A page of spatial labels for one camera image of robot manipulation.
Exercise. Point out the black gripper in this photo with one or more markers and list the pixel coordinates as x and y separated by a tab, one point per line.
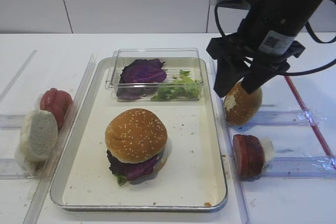
235	60

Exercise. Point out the sesame bun top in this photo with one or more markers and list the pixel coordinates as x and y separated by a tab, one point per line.
135	136

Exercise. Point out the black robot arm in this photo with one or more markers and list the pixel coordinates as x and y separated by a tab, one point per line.
264	40

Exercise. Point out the green lettuce in container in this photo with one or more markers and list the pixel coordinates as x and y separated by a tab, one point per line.
182	87

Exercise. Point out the white cheese slice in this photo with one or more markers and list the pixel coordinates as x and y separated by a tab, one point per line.
269	151

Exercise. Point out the green lettuce under cabbage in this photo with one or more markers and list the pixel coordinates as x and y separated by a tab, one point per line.
121	180

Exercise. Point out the red tomato slices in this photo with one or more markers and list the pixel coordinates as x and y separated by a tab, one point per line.
56	102

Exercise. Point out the bun bottom half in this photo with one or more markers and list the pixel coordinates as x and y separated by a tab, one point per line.
240	107

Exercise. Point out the clear holder upper right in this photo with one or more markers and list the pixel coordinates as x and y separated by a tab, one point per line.
281	118

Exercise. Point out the clear holder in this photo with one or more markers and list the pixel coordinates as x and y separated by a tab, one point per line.
281	118
10	169
301	167
11	122

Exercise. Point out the clear plastic container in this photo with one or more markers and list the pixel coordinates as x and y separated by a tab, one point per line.
172	74

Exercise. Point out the clear holder lower right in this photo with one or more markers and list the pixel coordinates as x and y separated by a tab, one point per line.
301	167

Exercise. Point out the purple cabbage leaf in container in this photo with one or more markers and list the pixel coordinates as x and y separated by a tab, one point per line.
140	71

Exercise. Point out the cream metal tray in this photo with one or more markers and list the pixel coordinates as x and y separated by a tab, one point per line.
192	179

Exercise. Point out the purple cabbage leaf on tray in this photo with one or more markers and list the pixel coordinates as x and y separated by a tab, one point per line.
131	171

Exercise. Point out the clear holder upper left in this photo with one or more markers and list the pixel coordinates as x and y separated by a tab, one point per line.
11	122

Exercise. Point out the clear holder lower left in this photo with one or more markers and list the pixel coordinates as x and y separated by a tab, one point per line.
10	169

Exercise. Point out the clear rail right of tray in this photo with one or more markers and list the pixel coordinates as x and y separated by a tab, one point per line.
235	190

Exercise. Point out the clear rail of tray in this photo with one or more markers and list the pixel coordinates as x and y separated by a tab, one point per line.
235	190
50	165

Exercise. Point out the clear rail far left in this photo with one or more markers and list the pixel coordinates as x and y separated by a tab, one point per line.
17	74

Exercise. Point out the clear rail left of tray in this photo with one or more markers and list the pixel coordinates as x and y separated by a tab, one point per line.
50	165

